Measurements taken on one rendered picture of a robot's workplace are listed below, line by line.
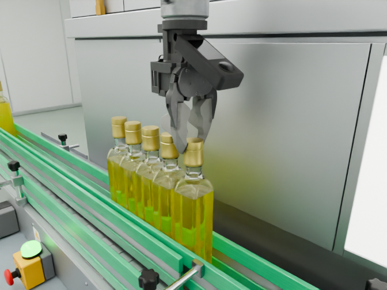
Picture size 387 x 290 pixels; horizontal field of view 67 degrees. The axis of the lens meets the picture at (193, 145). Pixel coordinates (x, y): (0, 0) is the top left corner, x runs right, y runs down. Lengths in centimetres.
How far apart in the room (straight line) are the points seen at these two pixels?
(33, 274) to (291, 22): 78
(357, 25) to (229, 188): 38
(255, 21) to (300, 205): 34
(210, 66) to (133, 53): 47
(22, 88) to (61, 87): 73
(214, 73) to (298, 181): 25
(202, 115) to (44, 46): 623
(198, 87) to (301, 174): 23
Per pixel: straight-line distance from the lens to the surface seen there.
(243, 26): 58
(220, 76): 41
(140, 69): 84
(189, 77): 47
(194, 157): 50
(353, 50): 49
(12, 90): 650
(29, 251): 85
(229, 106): 59
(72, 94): 690
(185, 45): 46
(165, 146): 54
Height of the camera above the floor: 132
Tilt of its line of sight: 19 degrees down
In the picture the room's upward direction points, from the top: straight up
